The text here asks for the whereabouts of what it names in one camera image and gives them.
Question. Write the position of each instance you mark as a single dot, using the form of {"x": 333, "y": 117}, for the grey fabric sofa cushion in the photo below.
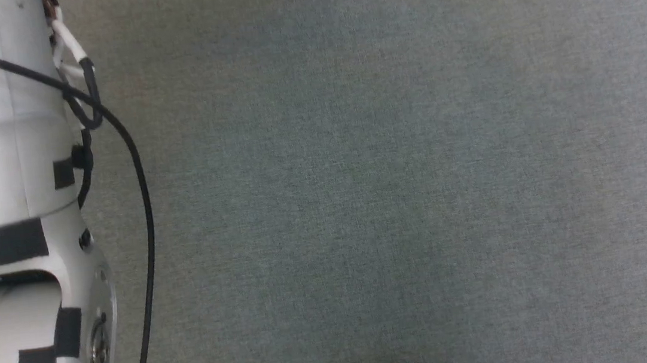
{"x": 390, "y": 186}

